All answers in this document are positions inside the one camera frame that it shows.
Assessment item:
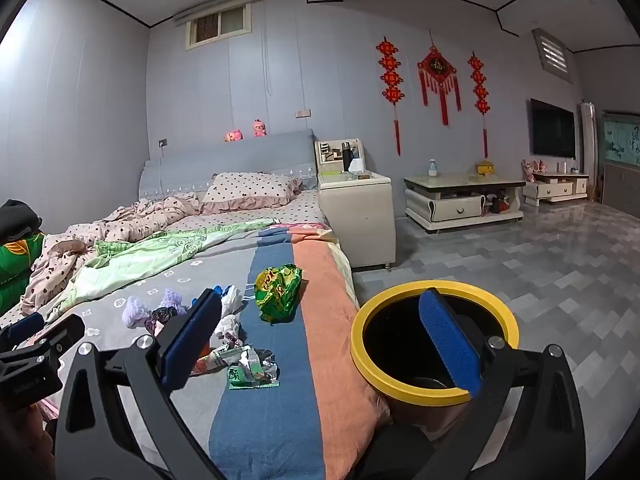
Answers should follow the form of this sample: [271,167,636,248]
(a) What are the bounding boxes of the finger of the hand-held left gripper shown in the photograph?
[30,314,86,361]
[0,312,46,346]

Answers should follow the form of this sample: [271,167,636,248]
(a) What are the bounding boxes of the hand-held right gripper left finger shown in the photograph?
[54,287,226,480]

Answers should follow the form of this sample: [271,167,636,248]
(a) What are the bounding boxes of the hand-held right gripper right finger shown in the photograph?
[417,287,587,480]

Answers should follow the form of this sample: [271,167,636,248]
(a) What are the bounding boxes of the dark patterned sock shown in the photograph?
[147,306,178,336]

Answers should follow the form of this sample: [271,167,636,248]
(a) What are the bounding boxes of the red green wrapper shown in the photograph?
[192,345,251,376]

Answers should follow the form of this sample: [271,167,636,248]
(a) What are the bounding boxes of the purple knit sock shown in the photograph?
[122,296,153,330]

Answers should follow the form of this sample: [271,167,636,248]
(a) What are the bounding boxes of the green white wrapper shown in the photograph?
[227,347,281,390]

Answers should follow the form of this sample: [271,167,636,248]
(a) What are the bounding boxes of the yellow rimmed trash bin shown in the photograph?
[350,280,521,441]

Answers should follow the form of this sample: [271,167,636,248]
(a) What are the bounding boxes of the green snack bag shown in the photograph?
[254,264,303,324]

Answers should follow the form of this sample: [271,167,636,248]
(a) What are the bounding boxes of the green printed cushion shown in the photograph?
[0,232,46,301]

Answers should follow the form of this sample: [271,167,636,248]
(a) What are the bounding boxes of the green patterned quilt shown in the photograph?
[45,219,281,322]

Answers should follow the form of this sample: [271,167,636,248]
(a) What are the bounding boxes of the pink polka dot quilt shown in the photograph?
[20,192,203,313]

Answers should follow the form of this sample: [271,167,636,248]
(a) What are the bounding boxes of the grey flower print blanket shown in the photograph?
[0,222,391,480]

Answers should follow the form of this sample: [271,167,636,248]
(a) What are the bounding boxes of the cream coffee table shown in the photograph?
[403,172,526,233]

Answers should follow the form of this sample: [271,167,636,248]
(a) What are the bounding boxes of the cream nightstand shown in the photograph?
[318,170,397,271]

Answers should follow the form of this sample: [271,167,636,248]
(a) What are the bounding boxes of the polka dot pillow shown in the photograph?
[200,171,303,215]

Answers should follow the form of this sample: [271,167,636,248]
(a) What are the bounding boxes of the grey upholstered bed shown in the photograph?
[0,129,391,480]

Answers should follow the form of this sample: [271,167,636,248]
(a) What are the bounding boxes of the cream television stand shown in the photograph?
[522,170,591,207]

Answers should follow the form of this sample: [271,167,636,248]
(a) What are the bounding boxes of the cream desk organizer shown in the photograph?
[315,136,366,176]

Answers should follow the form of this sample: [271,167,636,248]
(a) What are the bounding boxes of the white standing air conditioner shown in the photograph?
[578,101,598,201]

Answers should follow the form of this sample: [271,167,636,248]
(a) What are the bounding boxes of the cabinet with painted panel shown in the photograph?
[600,110,640,206]

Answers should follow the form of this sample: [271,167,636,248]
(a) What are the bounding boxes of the red diamond knot ornament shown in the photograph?
[417,30,462,127]

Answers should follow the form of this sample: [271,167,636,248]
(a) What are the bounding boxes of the small window with blind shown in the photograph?
[531,27,573,83]

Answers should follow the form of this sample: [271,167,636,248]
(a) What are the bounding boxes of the white roller blind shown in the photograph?
[172,0,263,23]

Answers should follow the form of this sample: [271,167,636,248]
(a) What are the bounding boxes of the wall television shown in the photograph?
[529,98,577,159]

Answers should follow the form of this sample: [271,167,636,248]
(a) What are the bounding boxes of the wide wall window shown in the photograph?
[185,2,252,51]

